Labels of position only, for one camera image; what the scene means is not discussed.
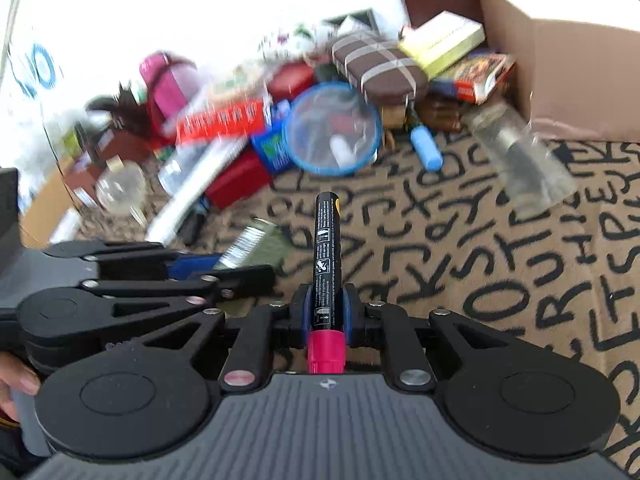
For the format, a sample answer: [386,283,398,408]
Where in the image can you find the dark feather duster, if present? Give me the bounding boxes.
[86,82,153,133]

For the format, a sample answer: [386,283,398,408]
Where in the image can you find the round glass jar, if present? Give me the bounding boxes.
[95,159,149,217]

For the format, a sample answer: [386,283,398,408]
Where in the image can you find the person's left hand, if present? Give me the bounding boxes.
[0,350,42,425]

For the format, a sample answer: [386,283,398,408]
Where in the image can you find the yellow green flat box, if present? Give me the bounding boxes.
[399,10,487,80]

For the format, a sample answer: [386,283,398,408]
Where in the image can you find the black marker pink cap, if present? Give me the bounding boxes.
[307,191,346,375]

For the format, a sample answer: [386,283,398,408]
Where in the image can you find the red white printed box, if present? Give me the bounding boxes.
[176,99,267,147]

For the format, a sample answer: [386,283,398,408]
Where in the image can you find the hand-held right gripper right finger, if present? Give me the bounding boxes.
[344,284,512,392]

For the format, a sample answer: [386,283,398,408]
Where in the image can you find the brown striped glasses case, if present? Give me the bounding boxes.
[331,31,429,106]

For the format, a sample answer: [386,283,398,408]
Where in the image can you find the olive green foil packet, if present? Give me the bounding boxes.
[214,217,287,273]

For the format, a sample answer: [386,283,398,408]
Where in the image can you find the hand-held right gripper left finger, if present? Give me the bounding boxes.
[140,284,307,392]

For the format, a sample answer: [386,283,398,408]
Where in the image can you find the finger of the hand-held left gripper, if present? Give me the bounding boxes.
[42,240,222,282]
[75,265,277,334]

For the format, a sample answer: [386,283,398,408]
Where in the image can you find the colourful printed small box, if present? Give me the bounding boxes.
[431,51,517,107]

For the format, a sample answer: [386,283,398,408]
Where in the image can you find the plain red box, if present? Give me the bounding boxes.
[204,149,274,211]

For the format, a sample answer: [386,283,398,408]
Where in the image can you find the pink case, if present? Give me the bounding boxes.
[139,51,200,128]

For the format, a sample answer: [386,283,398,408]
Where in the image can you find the white tube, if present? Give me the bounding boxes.
[146,136,251,245]

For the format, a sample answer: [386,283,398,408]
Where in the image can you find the brown cardboard box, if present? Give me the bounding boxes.
[475,0,640,142]

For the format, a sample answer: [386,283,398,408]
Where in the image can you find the dark red box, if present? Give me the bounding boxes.
[269,61,317,105]

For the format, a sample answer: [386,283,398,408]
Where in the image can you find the light blue cylinder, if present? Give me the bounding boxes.
[410,126,444,172]

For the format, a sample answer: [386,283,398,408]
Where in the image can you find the beige mat black letters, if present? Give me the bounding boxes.
[190,125,640,476]

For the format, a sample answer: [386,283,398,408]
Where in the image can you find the dark brown wallet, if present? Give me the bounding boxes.
[416,96,464,134]

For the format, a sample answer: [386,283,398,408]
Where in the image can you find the blue rimmed round lid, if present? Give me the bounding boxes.
[284,81,384,177]

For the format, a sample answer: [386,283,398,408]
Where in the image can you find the blue green snack packet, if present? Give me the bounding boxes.
[251,127,292,174]

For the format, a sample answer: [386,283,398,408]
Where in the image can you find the clear plastic bottle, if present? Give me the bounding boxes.
[459,104,578,217]

